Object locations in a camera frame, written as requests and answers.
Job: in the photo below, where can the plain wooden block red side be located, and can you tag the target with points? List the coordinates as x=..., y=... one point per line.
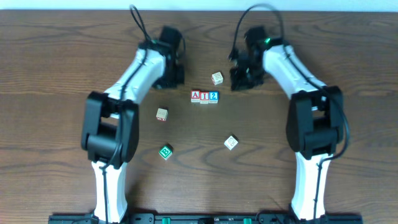
x=162, y=114

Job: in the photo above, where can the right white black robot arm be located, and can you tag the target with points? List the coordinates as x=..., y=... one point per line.
x=315, y=118

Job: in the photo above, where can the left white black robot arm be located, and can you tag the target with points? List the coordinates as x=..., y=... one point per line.
x=110, y=133

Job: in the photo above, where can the blue number 2 block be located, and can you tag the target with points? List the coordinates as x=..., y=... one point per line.
x=213, y=97

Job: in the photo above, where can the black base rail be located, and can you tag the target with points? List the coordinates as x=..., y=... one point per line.
x=149, y=218

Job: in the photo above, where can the red letter A block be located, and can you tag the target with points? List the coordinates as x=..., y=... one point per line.
x=195, y=96

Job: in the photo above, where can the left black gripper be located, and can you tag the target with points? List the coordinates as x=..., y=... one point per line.
x=173, y=78

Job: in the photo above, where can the wooden block red X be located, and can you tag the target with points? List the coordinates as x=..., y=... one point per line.
x=217, y=78

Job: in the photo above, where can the green letter B block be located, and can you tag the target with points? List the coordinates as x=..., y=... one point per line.
x=165, y=152

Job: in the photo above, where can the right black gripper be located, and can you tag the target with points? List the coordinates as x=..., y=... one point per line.
x=241, y=78

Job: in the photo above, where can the white wooden letter Q block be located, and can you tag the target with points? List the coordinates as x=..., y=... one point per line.
x=231, y=142

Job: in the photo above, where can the red letter I block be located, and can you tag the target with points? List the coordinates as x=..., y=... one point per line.
x=204, y=97

